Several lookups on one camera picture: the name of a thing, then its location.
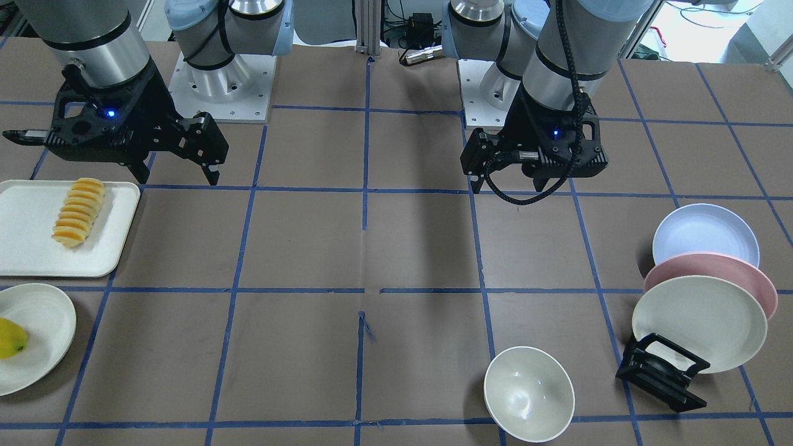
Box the cream plate with lemon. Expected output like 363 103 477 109
1 283 76 396

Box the cream plate in rack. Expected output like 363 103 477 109
631 276 768 374

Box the blue plate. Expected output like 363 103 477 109
652 203 761 268

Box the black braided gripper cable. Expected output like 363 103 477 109
482 0 586 206

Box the cream bowl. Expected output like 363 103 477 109
483 346 577 444

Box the pink plate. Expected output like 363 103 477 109
643 252 779 321

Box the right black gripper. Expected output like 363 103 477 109
43 59 229 186

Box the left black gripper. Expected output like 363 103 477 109
460 86 577 195

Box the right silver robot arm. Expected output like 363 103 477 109
3 1 294 185

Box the yellow lemon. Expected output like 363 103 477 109
1 317 28 359

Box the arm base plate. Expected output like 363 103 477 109
458 59 519 131
168 55 278 124

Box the black plate rack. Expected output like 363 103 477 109
615 333 711 413

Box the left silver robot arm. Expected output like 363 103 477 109
442 1 651 205

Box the white rectangular tray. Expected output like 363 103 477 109
1 180 141 278

